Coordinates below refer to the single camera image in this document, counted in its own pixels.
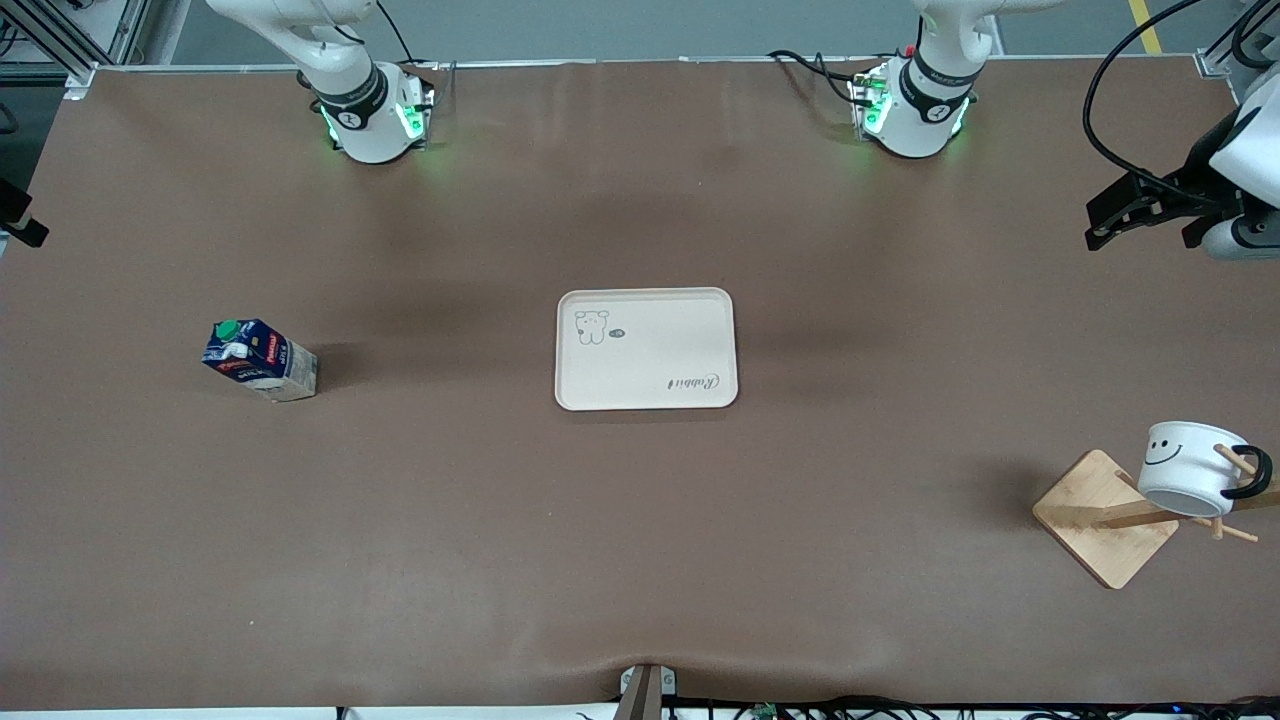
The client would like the white smiley mug black handle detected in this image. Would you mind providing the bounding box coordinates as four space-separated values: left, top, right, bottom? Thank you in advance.
1137 421 1274 518

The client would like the wooden mug stand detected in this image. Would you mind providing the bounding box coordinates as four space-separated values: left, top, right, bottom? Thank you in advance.
1032 443 1280 591

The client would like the aluminium frame extrusion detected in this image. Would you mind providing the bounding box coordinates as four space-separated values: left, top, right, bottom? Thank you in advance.
1195 0 1280 76
0 0 151 99

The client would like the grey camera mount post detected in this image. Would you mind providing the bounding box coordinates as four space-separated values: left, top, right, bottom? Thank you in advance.
615 663 679 720

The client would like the black base cable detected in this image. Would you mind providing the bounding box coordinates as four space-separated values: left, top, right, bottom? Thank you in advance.
768 48 871 111
375 0 441 71

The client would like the blue milk carton green cap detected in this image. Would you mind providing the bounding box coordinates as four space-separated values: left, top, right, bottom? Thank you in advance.
202 318 319 403

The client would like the cream rabbit print tray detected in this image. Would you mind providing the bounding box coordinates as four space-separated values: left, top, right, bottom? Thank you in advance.
554 287 740 412

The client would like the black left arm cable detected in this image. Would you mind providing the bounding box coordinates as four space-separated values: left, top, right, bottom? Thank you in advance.
1083 0 1206 196

